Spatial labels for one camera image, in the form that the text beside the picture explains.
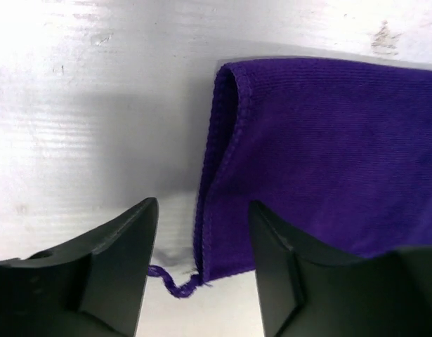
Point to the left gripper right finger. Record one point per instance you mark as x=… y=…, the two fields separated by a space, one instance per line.
x=308 y=288

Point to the purple towel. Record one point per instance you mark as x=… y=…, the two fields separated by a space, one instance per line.
x=340 y=149

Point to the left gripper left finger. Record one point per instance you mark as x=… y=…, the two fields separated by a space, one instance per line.
x=92 y=285

